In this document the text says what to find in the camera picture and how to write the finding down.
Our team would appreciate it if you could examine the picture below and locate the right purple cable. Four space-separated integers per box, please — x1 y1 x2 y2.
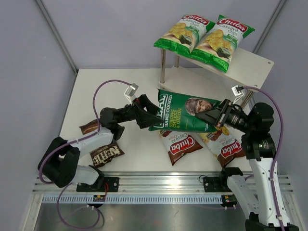
242 86 284 224

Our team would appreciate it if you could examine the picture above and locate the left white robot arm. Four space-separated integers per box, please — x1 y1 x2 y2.
38 94 163 192

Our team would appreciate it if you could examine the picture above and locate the green Chuba cassava chips bag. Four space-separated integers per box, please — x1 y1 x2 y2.
154 14 215 57

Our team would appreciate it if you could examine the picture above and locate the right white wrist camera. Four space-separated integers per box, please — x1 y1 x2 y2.
231 85 244 104

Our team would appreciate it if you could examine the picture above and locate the brown Kettle sea salt bag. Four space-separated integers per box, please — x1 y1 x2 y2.
79 120 125 167

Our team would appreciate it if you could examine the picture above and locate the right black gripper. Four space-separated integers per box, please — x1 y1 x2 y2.
196 98 254 133

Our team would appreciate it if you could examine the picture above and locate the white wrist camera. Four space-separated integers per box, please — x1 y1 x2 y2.
124 83 139 101
231 85 244 104

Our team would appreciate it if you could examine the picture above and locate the white slotted cable duct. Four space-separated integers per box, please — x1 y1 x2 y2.
42 194 222 205

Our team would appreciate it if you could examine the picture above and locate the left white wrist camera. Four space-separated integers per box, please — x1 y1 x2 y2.
124 83 139 101

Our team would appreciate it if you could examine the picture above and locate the dark green Real chips bag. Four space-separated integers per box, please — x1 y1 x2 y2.
149 90 220 133

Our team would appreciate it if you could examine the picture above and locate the brown Chuba chips bag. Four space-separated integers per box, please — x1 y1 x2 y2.
159 130 203 166
199 126 246 167

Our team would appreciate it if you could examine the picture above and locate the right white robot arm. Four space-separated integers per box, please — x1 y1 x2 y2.
196 99 299 231

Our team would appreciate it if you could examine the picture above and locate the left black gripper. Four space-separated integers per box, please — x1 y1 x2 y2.
117 94 167 129

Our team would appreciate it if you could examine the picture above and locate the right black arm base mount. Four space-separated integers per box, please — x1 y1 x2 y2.
203 177 231 193

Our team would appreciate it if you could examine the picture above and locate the white two-tier shelf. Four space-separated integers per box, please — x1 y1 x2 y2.
159 48 274 100

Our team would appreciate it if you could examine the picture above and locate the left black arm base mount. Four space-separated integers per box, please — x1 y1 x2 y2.
76 177 119 193

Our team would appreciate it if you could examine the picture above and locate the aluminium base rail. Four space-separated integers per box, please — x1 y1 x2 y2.
32 172 293 194

